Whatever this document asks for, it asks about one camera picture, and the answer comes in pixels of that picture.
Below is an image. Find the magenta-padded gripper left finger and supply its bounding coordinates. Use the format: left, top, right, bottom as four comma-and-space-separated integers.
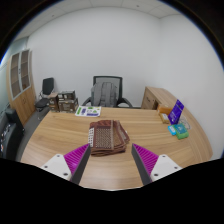
40, 143, 92, 185

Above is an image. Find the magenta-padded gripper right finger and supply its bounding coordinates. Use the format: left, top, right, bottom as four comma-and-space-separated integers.
131, 143, 183, 186

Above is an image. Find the brown patterned towel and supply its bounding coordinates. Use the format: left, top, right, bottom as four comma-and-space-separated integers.
87, 119, 131, 157

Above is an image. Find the blue small box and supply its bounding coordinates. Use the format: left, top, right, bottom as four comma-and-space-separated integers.
167, 124, 178, 136

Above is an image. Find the green small box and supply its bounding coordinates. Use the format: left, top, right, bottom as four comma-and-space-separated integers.
173, 123, 190, 140

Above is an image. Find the small yellow box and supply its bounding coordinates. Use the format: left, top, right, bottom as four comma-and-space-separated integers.
159, 112, 171, 125

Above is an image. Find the white printed sheet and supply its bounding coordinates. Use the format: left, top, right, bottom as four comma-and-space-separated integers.
74, 105, 102, 118

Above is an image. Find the orange box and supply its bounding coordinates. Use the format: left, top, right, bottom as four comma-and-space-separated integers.
157, 103, 173, 116

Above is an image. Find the purple standing card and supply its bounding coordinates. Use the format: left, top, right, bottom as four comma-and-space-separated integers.
167, 99, 185, 126

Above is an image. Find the brown cardboard box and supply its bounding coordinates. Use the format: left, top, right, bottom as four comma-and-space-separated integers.
47, 92, 60, 112

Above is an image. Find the wooden side desk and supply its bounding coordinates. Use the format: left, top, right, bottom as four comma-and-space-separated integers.
140, 86, 178, 111

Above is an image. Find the small black printed carton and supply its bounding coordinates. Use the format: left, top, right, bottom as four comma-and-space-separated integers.
57, 90, 77, 101

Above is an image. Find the grey backpack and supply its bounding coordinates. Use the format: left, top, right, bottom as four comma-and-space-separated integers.
90, 81, 118, 108

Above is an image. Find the black sofa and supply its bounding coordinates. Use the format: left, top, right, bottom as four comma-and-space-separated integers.
0, 107, 25, 160

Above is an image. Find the small black chair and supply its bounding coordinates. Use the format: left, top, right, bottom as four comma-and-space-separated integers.
34, 77, 55, 113

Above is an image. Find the black mesh office chair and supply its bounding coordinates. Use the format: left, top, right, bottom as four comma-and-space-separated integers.
81, 75, 134, 108

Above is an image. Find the wooden shelf cabinet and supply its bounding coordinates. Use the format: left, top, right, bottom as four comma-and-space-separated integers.
6, 49, 37, 126

